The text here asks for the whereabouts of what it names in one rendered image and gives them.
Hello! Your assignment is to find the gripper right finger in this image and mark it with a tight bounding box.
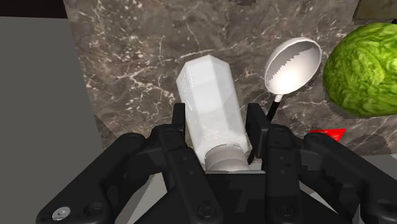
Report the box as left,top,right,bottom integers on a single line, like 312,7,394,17
245,102,397,224

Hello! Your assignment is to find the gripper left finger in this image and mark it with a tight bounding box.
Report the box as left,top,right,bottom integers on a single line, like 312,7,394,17
35,102,225,224

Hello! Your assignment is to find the white salt shaker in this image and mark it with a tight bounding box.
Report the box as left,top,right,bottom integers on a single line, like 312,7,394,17
176,54,253,172

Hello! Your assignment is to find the red flat object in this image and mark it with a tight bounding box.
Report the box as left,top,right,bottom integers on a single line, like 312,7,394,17
307,128,347,143

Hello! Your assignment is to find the green lettuce head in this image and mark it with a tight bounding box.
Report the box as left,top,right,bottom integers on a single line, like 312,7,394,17
323,22,397,118

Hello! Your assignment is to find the olive flat object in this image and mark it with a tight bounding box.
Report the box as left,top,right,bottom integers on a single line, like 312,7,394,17
352,0,397,21

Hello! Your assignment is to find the white ladle with black handle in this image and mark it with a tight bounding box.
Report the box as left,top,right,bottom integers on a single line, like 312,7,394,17
264,37,323,123

